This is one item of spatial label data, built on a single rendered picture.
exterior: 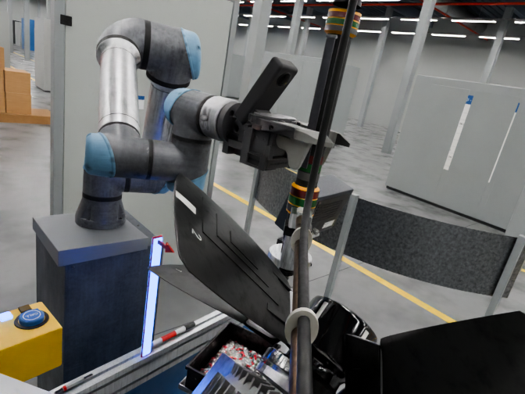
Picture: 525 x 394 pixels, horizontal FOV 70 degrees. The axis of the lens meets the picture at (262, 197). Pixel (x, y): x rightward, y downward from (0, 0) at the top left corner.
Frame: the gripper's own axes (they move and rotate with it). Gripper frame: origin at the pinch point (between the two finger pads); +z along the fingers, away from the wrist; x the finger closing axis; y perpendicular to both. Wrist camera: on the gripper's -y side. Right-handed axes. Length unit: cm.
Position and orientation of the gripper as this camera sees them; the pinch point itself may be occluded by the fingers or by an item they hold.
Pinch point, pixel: (334, 137)
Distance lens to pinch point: 53.2
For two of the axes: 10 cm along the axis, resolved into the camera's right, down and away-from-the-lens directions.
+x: -6.4, 1.3, -7.5
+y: -1.8, 9.4, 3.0
